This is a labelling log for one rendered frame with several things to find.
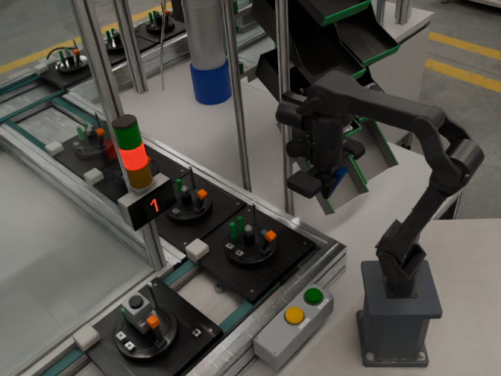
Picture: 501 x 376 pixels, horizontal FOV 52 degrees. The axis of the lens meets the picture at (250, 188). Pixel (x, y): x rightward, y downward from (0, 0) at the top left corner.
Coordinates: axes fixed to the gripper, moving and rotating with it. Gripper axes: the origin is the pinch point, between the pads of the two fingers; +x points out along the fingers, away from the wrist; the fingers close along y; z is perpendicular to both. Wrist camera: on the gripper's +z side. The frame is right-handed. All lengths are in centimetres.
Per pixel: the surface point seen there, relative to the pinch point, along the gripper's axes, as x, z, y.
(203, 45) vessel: 14, 95, -50
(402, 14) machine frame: 34, 72, -159
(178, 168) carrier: 29, 61, -5
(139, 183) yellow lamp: -2.1, 29.6, 25.4
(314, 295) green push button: 28.2, -2.2, 6.6
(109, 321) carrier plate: 28, 30, 43
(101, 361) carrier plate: 28, 22, 50
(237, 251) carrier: 24.9, 19.2, 10.2
